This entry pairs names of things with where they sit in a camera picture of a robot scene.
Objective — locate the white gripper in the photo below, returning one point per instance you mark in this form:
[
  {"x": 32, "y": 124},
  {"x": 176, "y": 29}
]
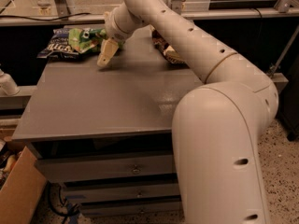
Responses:
[{"x": 112, "y": 29}]

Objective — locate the green rice chip bag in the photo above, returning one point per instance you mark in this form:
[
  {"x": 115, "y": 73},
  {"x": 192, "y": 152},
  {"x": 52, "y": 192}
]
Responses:
[{"x": 85, "y": 40}]

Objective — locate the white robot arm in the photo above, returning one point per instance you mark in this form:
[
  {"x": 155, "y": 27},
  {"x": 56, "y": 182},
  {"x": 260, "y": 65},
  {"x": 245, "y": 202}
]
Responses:
[{"x": 215, "y": 127}]

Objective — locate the blue chip bag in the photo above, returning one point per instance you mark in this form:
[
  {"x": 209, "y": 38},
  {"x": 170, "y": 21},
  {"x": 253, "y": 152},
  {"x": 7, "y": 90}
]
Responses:
[{"x": 59, "y": 47}]

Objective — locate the brown and cream chip bag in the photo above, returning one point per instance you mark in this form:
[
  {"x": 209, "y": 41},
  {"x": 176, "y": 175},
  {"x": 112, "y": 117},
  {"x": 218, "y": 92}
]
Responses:
[{"x": 165, "y": 48}]

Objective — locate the grey drawer cabinet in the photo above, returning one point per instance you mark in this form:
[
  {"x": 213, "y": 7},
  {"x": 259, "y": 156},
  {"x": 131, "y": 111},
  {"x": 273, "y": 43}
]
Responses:
[{"x": 79, "y": 110}]

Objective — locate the white pipe fitting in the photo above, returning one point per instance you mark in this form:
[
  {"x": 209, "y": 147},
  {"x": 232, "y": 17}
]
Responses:
[{"x": 8, "y": 84}]

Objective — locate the top grey drawer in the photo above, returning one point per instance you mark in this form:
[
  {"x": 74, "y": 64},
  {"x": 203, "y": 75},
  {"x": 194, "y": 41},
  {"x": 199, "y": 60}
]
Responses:
[{"x": 106, "y": 166}]

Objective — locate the grey drawer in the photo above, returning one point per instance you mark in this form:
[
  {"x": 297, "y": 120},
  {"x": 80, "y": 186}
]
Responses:
[
  {"x": 132, "y": 208},
  {"x": 120, "y": 192},
  {"x": 106, "y": 166}
]

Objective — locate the middle grey drawer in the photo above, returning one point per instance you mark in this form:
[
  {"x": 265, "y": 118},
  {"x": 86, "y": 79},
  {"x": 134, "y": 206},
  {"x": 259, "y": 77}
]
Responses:
[{"x": 120, "y": 192}]

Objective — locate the bottom grey drawer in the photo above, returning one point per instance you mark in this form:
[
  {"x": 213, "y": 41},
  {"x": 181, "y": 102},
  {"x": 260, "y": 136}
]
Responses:
[{"x": 132, "y": 208}]

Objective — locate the cardboard box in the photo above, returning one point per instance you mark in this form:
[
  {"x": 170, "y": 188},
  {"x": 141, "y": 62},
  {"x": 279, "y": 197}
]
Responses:
[{"x": 22, "y": 190}]

